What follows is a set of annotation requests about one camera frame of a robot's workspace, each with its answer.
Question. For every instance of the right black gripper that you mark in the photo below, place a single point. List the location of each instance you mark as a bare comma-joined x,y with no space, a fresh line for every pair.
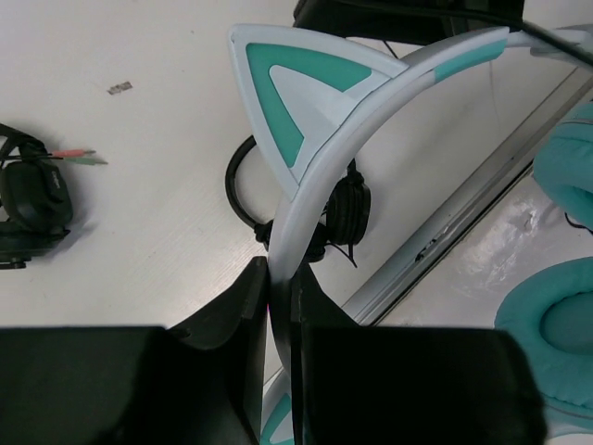
485,28

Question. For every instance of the small black headphones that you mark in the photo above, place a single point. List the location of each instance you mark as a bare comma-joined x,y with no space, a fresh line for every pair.
344,218

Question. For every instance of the aluminium rail front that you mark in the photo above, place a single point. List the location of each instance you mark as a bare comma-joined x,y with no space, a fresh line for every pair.
509,163

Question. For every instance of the small debris scrap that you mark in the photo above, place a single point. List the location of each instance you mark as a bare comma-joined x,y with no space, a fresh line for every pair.
119,88

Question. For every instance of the black headset with jacks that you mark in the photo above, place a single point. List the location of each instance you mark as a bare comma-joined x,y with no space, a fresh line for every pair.
34,196

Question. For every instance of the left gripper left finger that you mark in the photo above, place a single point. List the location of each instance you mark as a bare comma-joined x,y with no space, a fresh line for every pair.
199,382

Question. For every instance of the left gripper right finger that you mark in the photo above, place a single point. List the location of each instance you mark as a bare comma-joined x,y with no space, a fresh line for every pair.
354,384

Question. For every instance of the teal cat ear headphones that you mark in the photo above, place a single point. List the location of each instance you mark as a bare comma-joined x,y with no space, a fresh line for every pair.
313,101

